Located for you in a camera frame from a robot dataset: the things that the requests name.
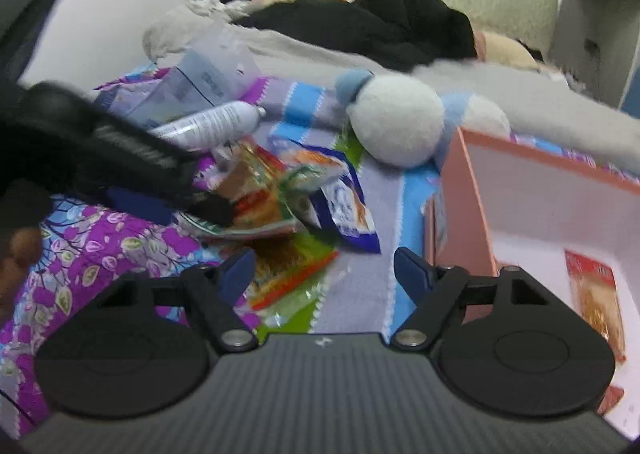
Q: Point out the pink cardboard box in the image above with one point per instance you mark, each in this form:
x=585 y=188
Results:
x=465 y=214

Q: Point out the orange and green snack packet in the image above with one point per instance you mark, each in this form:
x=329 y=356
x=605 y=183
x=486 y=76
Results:
x=260 y=194

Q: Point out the beige pillow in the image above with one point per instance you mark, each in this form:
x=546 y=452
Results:
x=507 y=51

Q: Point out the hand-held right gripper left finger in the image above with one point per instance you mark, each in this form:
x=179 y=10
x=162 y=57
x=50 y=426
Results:
x=235 y=279

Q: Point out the white and orange snack packet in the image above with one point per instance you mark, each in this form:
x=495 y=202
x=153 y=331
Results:
x=310 y=158

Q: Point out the translucent plastic bag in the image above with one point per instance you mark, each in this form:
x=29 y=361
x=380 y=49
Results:
x=200 y=76

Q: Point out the black garment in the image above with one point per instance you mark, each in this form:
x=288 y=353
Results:
x=390 y=23

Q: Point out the pile of clothes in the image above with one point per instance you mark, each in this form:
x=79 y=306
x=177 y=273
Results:
x=217 y=1

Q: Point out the grey duvet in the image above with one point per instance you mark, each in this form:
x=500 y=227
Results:
x=550 y=98

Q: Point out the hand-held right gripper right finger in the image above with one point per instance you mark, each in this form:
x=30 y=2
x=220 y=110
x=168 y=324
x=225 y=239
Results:
x=412 y=276

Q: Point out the black wall socket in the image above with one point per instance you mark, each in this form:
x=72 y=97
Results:
x=592 y=46

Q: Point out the white spray bottle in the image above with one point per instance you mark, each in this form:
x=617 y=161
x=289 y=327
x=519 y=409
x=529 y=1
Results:
x=210 y=123

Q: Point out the small red snack packet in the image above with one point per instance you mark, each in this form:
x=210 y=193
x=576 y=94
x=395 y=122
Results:
x=612 y=399

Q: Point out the blue snack packet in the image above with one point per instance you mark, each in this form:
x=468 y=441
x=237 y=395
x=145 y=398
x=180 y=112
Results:
x=350 y=214

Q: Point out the white and blue plush toy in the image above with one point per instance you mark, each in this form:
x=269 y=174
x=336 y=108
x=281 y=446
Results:
x=395 y=118

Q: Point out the person's left hand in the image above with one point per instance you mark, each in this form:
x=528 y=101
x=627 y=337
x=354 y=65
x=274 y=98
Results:
x=22 y=249

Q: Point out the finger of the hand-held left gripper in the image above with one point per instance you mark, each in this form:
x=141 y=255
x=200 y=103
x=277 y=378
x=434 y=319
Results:
x=140 y=206

